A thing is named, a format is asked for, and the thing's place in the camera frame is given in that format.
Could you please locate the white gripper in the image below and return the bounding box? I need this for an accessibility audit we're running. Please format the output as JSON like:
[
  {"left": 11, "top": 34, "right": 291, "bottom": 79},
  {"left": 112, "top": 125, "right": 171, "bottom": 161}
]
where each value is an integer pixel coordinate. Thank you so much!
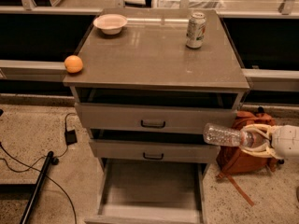
[{"left": 240, "top": 124, "right": 299, "bottom": 159}]

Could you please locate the clear plastic water bottle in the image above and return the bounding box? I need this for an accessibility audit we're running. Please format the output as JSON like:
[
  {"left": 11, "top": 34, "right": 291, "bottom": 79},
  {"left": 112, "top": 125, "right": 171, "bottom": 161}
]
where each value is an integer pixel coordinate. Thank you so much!
[{"left": 204, "top": 123, "right": 270, "bottom": 151}]

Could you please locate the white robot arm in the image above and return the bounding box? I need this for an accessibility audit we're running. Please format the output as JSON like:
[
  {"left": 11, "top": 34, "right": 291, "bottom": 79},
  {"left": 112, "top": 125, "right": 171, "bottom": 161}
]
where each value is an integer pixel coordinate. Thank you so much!
[{"left": 239, "top": 124, "right": 299, "bottom": 160}]

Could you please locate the grey middle drawer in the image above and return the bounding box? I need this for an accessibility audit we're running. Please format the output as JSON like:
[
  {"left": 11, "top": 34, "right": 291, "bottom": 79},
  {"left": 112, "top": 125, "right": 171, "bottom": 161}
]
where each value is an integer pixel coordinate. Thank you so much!
[{"left": 90, "top": 130, "right": 220, "bottom": 163}]

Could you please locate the grey drawer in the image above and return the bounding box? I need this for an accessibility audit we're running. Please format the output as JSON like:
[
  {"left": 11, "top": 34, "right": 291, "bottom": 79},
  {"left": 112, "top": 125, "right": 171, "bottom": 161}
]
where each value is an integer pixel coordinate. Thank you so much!
[
  {"left": 90, "top": 130, "right": 220, "bottom": 163},
  {"left": 85, "top": 160, "right": 207, "bottom": 224},
  {"left": 75, "top": 89, "right": 238, "bottom": 134}
]

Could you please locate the grey drawer cabinet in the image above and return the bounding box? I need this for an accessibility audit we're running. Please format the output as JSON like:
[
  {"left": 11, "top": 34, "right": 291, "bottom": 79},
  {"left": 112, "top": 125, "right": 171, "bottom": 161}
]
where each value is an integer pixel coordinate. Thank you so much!
[{"left": 63, "top": 7, "right": 251, "bottom": 224}]

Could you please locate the grey bottom drawer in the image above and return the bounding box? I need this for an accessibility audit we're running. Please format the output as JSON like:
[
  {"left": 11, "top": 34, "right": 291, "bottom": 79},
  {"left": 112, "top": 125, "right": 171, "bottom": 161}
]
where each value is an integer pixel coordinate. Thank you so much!
[{"left": 85, "top": 160, "right": 207, "bottom": 224}]

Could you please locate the grey top drawer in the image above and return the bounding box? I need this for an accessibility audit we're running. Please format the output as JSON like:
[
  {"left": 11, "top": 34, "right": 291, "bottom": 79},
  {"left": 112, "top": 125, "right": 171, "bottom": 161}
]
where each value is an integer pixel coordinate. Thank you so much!
[{"left": 75, "top": 89, "right": 238, "bottom": 134}]

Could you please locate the orange backpack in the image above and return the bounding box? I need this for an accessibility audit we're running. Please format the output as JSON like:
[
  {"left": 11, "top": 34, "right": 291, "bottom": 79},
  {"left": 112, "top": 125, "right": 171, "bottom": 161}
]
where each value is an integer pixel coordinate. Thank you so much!
[{"left": 217, "top": 107, "right": 278, "bottom": 206}]

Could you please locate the white green soda can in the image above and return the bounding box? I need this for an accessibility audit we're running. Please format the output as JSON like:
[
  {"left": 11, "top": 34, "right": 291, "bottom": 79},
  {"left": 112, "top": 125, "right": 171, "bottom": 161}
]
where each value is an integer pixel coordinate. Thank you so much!
[{"left": 186, "top": 12, "right": 206, "bottom": 49}]

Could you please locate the white bowl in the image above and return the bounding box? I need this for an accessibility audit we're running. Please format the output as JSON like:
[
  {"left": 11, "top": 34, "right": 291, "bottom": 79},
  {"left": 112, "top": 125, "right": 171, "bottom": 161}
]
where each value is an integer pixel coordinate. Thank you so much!
[{"left": 93, "top": 14, "right": 127, "bottom": 35}]

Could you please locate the black power adapter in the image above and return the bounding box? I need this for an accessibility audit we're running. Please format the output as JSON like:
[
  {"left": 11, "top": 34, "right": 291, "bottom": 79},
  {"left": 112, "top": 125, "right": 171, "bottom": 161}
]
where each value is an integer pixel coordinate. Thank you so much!
[{"left": 64, "top": 130, "right": 78, "bottom": 146}]

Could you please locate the orange fruit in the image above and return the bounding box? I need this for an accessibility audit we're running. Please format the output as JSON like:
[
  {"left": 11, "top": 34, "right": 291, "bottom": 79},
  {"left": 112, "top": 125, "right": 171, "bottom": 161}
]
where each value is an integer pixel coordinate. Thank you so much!
[{"left": 64, "top": 55, "right": 83, "bottom": 74}]

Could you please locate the black pole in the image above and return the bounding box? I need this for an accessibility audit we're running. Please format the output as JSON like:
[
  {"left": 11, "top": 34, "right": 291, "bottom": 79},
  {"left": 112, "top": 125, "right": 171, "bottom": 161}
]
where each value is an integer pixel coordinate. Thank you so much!
[{"left": 20, "top": 151, "right": 54, "bottom": 224}]

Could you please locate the black cable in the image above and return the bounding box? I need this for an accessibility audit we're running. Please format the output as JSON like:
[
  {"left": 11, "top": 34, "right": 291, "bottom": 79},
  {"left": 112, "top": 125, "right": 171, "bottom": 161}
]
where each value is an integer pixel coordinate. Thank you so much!
[{"left": 0, "top": 112, "right": 78, "bottom": 224}]

